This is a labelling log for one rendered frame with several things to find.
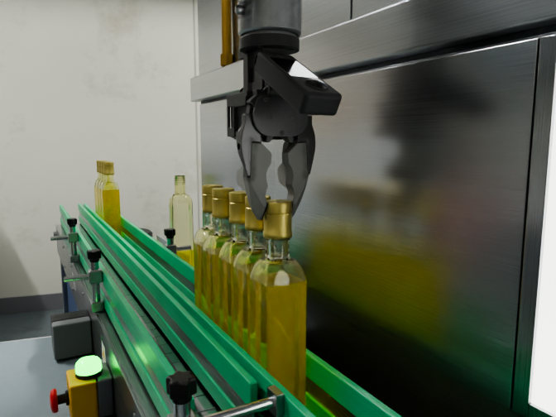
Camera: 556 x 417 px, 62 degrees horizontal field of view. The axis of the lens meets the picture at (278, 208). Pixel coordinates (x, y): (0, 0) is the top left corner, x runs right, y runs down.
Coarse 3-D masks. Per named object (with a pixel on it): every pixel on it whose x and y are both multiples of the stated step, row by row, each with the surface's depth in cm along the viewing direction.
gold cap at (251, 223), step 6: (246, 198) 61; (270, 198) 61; (246, 204) 61; (246, 210) 61; (246, 216) 61; (252, 216) 60; (246, 222) 61; (252, 222) 60; (258, 222) 60; (246, 228) 61; (252, 228) 60; (258, 228) 60
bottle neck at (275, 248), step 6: (270, 240) 56; (276, 240) 55; (282, 240) 56; (288, 240) 56; (270, 246) 56; (276, 246) 56; (282, 246) 56; (288, 246) 56; (270, 252) 56; (276, 252) 56; (282, 252) 56; (288, 252) 57; (276, 258) 56; (282, 258) 56
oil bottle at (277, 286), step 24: (264, 264) 56; (288, 264) 56; (264, 288) 55; (288, 288) 55; (264, 312) 55; (288, 312) 56; (264, 336) 56; (288, 336) 56; (264, 360) 56; (288, 360) 57; (288, 384) 57
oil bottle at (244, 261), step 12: (240, 252) 62; (252, 252) 61; (264, 252) 61; (240, 264) 61; (252, 264) 60; (240, 276) 61; (240, 288) 62; (240, 300) 62; (240, 312) 62; (240, 324) 62; (240, 336) 63
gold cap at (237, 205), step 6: (234, 192) 66; (240, 192) 66; (234, 198) 65; (240, 198) 65; (234, 204) 65; (240, 204) 65; (234, 210) 65; (240, 210) 65; (234, 216) 66; (240, 216) 65; (234, 222) 66; (240, 222) 65
